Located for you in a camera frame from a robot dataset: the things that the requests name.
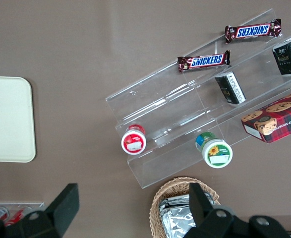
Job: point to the small dark green box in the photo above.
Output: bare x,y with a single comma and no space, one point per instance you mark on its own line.
230,88
287,58

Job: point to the red tartan cookie box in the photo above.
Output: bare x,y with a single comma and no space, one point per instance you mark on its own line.
279,119

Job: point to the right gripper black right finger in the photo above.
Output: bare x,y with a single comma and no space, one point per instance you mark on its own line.
199,203

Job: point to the light oval wicker basket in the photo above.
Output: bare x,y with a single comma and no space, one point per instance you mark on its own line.
165,191

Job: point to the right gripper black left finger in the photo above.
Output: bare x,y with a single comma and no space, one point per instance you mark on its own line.
63,208

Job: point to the red lid jar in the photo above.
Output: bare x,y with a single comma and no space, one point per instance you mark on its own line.
134,142

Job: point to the silver foil pouch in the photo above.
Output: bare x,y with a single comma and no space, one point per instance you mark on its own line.
175,223
177,202

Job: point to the clear acrylic stepped stand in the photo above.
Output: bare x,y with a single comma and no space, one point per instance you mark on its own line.
175,104

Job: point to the green lid jar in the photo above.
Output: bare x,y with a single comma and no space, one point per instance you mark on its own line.
215,152

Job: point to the clear acrylic bottle rack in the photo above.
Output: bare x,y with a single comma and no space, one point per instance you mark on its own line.
31,206

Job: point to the beige plastic tray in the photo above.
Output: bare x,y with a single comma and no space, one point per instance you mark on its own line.
9,119

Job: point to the brown snickers bar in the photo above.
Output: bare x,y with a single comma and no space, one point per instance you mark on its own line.
203,61
253,31

